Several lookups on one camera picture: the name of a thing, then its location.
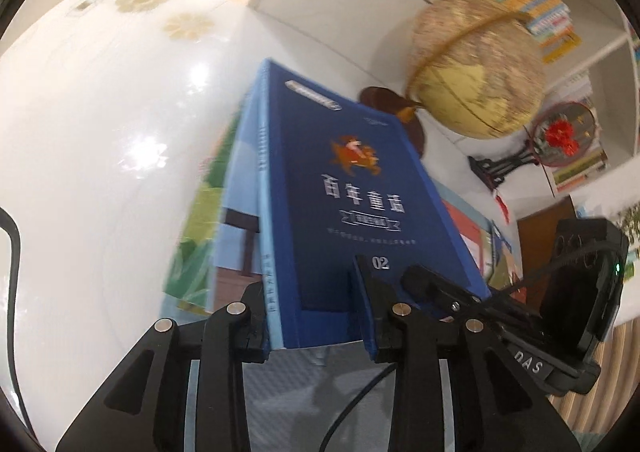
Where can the brown wooden cabinet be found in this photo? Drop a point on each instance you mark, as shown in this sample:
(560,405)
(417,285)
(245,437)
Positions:
(537,242)

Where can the round embroidered fan ornament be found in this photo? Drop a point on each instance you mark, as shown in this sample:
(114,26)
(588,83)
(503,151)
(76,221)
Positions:
(560,135)

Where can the colourful illustrated picture book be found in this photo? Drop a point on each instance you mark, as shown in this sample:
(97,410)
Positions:
(500,252)

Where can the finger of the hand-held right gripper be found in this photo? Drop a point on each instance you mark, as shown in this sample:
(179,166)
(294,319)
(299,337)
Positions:
(430,287)

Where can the light blue book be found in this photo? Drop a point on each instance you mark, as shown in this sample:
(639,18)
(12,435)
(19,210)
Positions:
(250,152)

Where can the white green potted plant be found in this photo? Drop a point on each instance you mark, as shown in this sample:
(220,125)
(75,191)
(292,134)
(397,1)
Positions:
(631,222)

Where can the blue quilted table mat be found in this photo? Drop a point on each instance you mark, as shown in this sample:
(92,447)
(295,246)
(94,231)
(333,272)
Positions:
(300,407)

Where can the striped beige rug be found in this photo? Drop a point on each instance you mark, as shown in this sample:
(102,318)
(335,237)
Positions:
(600,382)

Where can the navy blue thick book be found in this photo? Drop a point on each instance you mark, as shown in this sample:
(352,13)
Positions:
(360,172)

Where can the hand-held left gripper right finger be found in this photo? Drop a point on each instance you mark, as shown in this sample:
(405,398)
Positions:
(363,322)

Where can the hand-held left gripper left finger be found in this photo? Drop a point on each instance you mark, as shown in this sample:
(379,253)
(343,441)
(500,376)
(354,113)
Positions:
(252,327)

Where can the black carved fan stand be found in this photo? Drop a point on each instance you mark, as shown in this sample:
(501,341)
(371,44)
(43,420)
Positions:
(492,167)

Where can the landscape cover picture book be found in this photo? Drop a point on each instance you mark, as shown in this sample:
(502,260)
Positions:
(200,222)

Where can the yellow antique globe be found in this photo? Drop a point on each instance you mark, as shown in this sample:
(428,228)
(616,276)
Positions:
(475,67)

